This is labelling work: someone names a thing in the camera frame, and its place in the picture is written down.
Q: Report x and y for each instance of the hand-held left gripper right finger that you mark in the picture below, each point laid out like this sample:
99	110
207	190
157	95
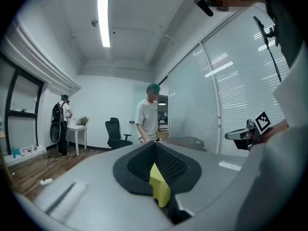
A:
211	177

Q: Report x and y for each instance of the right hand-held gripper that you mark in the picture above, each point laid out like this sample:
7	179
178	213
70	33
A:
261	123

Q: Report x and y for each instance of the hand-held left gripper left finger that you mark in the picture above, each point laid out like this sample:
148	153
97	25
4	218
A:
96	189

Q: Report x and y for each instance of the small wooden box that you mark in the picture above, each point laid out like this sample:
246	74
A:
162	134

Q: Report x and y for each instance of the white venetian blinds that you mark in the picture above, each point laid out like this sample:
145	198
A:
240	93

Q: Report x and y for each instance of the white power strip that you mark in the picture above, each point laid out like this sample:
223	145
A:
46	182

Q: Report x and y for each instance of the yellow-green round tablecloth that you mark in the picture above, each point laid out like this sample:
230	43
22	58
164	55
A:
160	189

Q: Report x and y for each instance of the black office chair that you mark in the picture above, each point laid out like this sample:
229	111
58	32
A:
113	129

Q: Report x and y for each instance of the small white table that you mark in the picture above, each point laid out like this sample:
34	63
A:
77	128

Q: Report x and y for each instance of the small green potted plant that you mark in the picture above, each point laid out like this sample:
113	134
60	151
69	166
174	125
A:
83	121

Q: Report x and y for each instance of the black grey round hanging device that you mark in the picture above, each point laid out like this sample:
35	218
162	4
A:
55	132

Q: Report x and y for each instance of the black pendant lamp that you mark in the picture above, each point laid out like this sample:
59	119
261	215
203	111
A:
161	103

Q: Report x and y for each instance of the row of small colourful bottles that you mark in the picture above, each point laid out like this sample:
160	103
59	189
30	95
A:
15	151

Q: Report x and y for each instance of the black-framed window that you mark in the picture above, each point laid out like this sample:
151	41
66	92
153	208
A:
24	97

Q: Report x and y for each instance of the white ceiling pipes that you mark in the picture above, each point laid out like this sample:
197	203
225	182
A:
36	59

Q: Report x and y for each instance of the round ceiling smoke detector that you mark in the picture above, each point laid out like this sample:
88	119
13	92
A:
94	22

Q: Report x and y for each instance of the long ceiling light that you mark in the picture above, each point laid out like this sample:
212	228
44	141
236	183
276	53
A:
104	20

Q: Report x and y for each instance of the black head rig bracket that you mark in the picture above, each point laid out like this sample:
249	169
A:
261	30

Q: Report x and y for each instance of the black head camera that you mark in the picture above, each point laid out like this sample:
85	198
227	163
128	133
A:
204	6

